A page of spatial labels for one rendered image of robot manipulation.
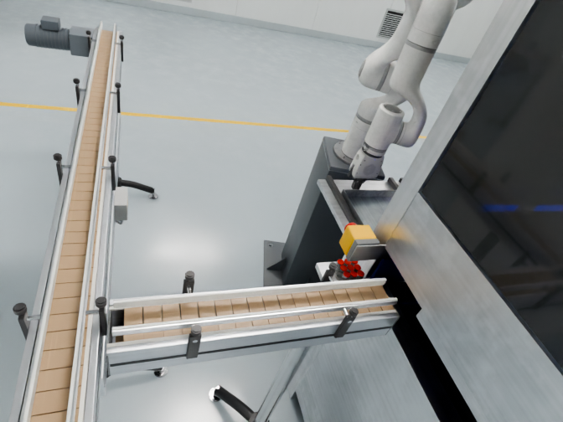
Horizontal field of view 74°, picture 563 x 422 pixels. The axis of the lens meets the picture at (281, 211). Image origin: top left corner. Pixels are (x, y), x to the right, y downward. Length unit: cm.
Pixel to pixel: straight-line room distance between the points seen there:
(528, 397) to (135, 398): 142
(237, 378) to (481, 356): 121
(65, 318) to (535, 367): 87
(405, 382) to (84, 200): 96
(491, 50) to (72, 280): 97
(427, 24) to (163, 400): 164
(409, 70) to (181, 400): 150
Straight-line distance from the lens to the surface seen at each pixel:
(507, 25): 86
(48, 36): 219
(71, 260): 99
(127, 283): 209
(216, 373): 185
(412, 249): 98
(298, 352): 112
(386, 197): 151
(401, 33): 143
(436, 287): 93
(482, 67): 87
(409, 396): 109
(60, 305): 92
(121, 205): 168
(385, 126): 125
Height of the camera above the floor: 167
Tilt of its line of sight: 40 degrees down
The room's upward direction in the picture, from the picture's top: 18 degrees clockwise
